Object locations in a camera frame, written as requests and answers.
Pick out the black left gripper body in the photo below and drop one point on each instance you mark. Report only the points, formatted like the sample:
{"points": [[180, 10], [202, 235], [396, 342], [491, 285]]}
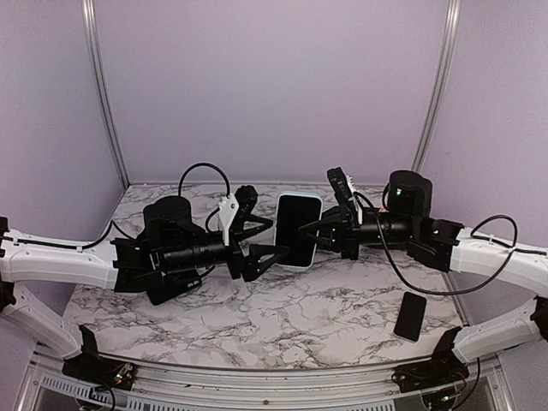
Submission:
{"points": [[186, 258]]}

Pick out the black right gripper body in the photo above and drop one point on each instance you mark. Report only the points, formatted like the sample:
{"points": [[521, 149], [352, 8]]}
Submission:
{"points": [[351, 231]]}

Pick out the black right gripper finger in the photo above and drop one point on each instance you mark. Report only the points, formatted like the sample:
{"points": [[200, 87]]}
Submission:
{"points": [[328, 221], [324, 242]]}

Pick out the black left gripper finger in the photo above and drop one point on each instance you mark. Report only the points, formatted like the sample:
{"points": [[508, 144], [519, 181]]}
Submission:
{"points": [[260, 258], [253, 225]]}

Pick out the black phone case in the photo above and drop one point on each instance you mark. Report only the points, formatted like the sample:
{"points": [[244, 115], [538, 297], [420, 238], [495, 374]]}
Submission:
{"points": [[171, 290]]}

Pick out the light blue phone case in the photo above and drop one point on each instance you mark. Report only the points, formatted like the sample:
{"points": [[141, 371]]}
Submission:
{"points": [[295, 197]]}

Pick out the black smartphone green edge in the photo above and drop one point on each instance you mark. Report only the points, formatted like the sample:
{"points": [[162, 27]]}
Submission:
{"points": [[410, 317]]}

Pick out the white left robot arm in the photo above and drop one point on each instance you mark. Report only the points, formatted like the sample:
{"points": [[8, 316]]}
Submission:
{"points": [[27, 258]]}

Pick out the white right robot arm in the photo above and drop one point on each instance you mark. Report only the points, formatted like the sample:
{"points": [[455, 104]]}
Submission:
{"points": [[509, 262]]}

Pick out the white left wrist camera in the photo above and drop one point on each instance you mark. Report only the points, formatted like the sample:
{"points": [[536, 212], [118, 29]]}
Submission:
{"points": [[228, 207]]}

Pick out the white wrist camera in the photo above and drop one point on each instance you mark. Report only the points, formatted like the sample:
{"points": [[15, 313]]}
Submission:
{"points": [[357, 205], [228, 207]]}

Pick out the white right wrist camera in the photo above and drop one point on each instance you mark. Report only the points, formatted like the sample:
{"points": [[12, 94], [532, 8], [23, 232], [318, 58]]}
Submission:
{"points": [[357, 205]]}

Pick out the aluminium front rail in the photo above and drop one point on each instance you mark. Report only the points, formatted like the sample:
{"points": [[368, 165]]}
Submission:
{"points": [[159, 386]]}

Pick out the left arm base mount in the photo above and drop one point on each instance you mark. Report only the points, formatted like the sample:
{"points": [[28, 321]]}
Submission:
{"points": [[88, 365]]}

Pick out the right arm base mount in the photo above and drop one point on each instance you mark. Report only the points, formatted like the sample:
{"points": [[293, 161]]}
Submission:
{"points": [[443, 367]]}

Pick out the right aluminium frame post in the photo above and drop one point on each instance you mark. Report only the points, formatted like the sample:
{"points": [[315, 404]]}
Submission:
{"points": [[445, 60]]}

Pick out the aluminium frame post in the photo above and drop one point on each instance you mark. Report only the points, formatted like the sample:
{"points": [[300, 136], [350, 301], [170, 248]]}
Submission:
{"points": [[99, 79], [445, 60]]}

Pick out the left aluminium frame post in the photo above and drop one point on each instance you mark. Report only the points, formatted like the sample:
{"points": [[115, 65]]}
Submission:
{"points": [[99, 79]]}

